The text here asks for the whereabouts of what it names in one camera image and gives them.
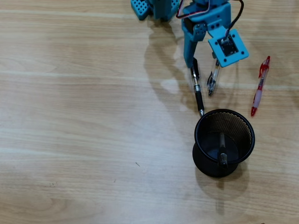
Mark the clear retractable pen grey grip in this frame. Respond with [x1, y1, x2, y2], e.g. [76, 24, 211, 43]
[206, 59, 221, 97]

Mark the blue perforated robot base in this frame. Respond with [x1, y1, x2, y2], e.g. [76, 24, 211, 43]
[130, 0, 181, 22]

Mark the black camera cable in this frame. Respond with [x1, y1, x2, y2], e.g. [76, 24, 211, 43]
[225, 0, 245, 38]

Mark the black retractable gel pen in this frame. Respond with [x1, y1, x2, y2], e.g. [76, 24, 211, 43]
[189, 57, 206, 118]

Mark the red white servo wire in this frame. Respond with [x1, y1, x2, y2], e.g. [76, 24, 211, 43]
[176, 0, 211, 20]

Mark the dark grey pen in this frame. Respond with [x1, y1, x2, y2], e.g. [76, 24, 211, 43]
[217, 132, 228, 169]

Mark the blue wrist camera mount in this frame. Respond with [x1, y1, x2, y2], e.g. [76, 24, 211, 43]
[207, 28, 249, 68]

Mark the black mesh pen holder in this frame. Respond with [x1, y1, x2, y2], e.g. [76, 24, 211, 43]
[192, 108, 256, 178]

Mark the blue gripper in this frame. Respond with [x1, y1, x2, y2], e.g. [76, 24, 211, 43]
[182, 2, 232, 68]

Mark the red retractable pen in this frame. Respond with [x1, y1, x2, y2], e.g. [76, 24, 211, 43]
[250, 55, 271, 117]

